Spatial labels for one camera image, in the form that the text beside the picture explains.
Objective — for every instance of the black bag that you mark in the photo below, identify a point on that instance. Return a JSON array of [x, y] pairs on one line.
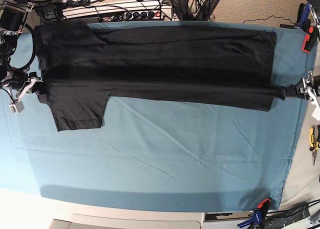
[[286, 218]]

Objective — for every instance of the blue orange clamp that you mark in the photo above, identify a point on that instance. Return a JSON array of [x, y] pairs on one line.
[[258, 217]]

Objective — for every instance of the yellow handled pliers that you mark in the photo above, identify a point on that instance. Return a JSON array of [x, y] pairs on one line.
[[314, 143]]

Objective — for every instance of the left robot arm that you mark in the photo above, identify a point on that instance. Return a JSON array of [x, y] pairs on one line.
[[308, 89]]

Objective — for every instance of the right gripper silver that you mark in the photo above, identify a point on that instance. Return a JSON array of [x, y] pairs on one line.
[[31, 84]]

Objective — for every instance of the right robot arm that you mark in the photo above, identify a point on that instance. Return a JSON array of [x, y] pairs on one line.
[[16, 81]]

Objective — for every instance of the orange black clamp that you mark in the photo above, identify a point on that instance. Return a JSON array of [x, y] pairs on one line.
[[310, 39]]

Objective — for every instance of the teal table cloth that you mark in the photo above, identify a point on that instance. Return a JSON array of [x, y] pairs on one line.
[[156, 155]]

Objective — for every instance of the black T-shirt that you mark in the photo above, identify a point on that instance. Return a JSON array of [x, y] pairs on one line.
[[83, 67]]

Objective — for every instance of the left gripper silver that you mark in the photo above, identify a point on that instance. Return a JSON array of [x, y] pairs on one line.
[[308, 89]]

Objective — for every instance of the white power strip black sockets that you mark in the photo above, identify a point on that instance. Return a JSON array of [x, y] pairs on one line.
[[151, 15]]

